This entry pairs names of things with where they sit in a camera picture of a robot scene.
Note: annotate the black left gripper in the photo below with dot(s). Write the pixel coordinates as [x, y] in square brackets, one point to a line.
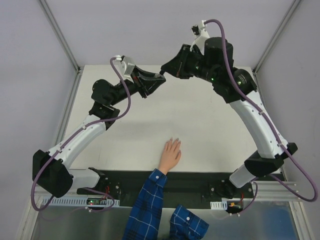
[139, 83]

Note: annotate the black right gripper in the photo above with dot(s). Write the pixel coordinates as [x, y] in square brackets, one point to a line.
[186, 61]

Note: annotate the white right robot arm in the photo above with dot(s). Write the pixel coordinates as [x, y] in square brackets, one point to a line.
[238, 89]

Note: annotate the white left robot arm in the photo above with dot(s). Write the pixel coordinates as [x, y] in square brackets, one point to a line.
[51, 169]

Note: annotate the blue plaid sleeve forearm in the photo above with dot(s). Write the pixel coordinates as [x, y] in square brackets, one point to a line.
[144, 219]

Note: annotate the person's left hand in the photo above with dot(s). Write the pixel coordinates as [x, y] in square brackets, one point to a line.
[171, 155]

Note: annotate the blue plaid shirt part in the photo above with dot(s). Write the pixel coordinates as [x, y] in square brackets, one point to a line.
[184, 225]

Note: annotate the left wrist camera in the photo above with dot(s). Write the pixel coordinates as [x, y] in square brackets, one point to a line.
[126, 66]

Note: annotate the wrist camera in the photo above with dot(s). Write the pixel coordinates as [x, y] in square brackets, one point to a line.
[126, 66]
[200, 35]

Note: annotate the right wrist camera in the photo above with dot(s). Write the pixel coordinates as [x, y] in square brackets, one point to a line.
[200, 35]

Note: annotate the left aluminium frame post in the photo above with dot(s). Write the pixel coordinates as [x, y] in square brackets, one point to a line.
[59, 34]

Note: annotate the aluminium frame post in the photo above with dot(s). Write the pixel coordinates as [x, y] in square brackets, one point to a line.
[59, 34]
[293, 7]

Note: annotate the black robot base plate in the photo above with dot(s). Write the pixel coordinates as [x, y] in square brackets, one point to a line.
[193, 190]

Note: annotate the right aluminium frame post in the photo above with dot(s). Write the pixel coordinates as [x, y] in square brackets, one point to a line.
[293, 7]

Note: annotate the right white cable duct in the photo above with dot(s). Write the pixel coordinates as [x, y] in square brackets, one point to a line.
[219, 205]

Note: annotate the white cable duct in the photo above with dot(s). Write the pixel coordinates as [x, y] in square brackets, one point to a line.
[71, 201]
[219, 205]

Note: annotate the left white cable duct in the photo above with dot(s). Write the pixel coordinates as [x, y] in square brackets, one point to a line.
[71, 201]

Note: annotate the aluminium front rail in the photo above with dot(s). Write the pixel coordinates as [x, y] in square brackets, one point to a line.
[273, 191]

